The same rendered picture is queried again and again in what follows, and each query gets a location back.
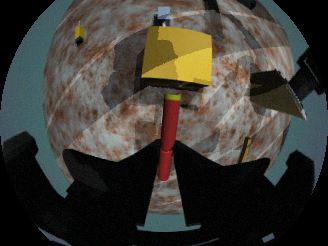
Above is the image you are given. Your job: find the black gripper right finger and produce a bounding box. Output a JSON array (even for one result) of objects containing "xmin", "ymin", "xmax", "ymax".
[{"xmin": 173, "ymin": 140, "xmax": 271, "ymax": 227}]

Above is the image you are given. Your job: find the red cylindrical rod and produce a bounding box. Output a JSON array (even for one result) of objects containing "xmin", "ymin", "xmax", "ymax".
[{"xmin": 157, "ymin": 94, "xmax": 181, "ymax": 180}]

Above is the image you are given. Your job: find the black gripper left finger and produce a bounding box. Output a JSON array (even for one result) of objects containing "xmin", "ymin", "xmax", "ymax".
[{"xmin": 63, "ymin": 139, "xmax": 161, "ymax": 227}]

